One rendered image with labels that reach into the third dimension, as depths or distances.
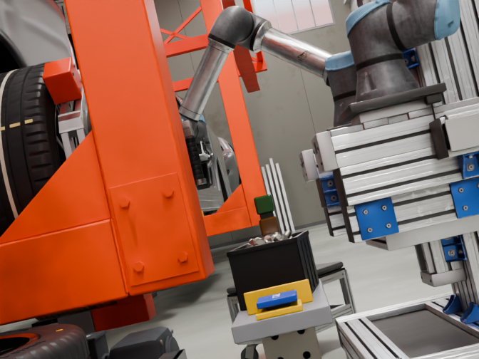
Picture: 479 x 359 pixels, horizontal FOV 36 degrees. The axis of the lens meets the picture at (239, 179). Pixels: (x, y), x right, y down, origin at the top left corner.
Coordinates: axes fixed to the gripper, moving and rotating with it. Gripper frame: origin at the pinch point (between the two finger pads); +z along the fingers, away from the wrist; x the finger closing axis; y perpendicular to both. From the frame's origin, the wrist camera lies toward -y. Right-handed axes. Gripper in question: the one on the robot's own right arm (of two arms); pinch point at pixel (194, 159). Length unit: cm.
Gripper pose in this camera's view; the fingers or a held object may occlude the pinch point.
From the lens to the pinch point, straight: 228.2
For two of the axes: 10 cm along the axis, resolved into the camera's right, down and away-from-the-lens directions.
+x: 9.7, -2.4, -0.5
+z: -0.6, -0.4, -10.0
